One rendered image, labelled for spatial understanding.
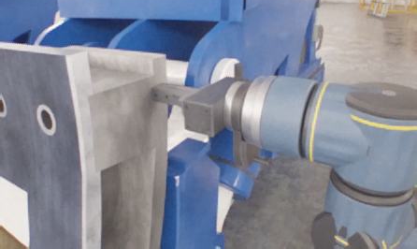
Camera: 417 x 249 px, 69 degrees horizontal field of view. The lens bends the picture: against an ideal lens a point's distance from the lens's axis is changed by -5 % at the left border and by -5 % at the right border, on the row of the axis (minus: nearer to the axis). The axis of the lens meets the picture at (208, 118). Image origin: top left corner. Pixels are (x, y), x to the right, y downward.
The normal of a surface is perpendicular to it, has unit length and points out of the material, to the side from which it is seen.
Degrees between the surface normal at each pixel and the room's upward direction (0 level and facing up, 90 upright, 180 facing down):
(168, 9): 86
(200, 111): 90
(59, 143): 82
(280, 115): 65
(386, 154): 90
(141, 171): 75
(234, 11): 86
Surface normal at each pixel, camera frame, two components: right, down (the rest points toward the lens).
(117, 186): -0.51, 0.11
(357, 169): -0.75, 0.29
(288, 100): -0.41, -0.34
